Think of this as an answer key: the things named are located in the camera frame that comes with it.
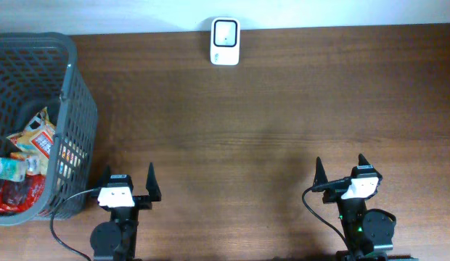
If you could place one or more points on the white barcode scanner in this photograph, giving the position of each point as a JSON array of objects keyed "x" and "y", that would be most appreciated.
[{"x": 225, "y": 41}]

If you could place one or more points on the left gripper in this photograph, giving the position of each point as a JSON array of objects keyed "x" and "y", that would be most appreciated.
[{"x": 143, "y": 203}]

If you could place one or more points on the green tissue pack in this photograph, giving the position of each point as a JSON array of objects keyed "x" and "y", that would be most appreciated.
[{"x": 12, "y": 169}]

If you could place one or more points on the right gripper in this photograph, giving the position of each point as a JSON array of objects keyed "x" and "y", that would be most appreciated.
[{"x": 331, "y": 196}]

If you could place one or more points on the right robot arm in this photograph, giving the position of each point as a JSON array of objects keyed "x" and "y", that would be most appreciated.
[{"x": 367, "y": 234}]

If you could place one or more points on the red snack bag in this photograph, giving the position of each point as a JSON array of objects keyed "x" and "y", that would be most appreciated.
[{"x": 17, "y": 197}]

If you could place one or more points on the orange tissue pack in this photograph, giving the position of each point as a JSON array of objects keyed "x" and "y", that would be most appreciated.
[{"x": 33, "y": 164}]

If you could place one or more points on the grey plastic mesh basket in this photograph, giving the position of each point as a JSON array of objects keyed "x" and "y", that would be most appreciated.
[{"x": 40, "y": 70}]

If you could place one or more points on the yellow snack bag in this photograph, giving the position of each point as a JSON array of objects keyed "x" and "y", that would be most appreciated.
[{"x": 36, "y": 138}]

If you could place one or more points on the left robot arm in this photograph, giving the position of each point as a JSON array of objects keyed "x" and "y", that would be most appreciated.
[{"x": 116, "y": 239}]

